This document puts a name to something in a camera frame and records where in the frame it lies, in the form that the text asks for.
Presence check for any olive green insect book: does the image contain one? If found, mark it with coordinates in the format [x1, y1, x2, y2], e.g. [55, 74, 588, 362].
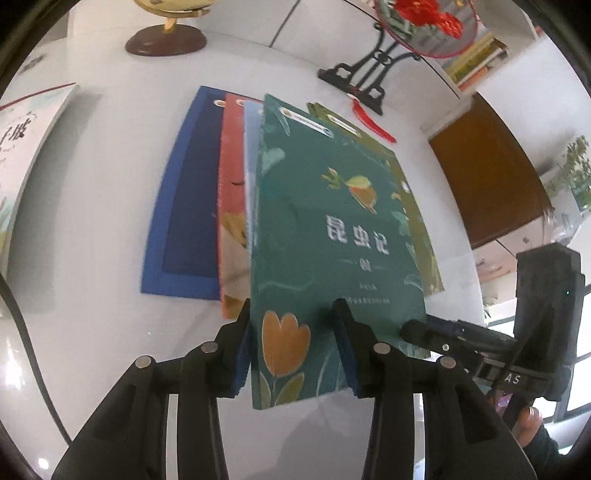
[307, 102, 445, 296]

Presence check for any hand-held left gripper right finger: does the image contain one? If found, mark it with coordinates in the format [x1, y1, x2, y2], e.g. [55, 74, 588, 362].
[332, 298, 539, 480]

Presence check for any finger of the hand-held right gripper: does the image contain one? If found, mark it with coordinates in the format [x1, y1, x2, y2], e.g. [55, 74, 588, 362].
[399, 320, 485, 370]
[427, 315, 518, 352]

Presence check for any person's right hand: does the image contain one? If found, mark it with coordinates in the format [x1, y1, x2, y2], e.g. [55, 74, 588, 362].
[510, 406, 544, 446]

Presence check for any red tassel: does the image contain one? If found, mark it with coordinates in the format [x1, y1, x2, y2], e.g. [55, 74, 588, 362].
[348, 92, 397, 145]

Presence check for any teal green insect book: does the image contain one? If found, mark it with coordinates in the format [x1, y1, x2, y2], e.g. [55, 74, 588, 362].
[249, 93, 428, 411]

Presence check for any plain blue book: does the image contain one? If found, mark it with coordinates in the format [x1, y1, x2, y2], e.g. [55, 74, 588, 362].
[141, 85, 227, 301]

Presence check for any salmon red book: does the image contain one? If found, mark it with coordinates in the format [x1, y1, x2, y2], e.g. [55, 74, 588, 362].
[217, 92, 252, 319]

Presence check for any row of colourful shelf books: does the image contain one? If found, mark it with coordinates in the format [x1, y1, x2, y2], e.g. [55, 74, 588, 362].
[441, 23, 509, 90]

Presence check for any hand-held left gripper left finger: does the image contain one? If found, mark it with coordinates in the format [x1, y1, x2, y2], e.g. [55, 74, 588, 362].
[52, 299, 252, 480]

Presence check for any person's right forearm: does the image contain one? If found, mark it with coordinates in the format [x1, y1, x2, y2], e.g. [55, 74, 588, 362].
[524, 425, 568, 469]

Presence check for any light blue poetry book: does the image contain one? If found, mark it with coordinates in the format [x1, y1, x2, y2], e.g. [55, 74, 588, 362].
[242, 99, 265, 252]

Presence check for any yellow desk globe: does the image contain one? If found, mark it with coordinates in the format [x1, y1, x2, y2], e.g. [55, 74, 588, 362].
[126, 0, 208, 57]

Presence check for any black carved fan stand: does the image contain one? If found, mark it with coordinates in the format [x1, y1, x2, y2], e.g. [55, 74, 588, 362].
[318, 23, 423, 116]

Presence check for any brown wooden cabinet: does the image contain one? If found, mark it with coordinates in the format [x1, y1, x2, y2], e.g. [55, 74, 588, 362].
[429, 92, 555, 250]

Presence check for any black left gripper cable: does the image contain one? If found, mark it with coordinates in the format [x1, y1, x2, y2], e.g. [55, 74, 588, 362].
[0, 272, 72, 446]

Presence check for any green potted plant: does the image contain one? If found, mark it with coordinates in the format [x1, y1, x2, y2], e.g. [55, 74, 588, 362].
[545, 136, 591, 213]

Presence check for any white landscape cover book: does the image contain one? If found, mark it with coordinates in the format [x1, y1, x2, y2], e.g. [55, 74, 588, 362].
[0, 83, 77, 278]

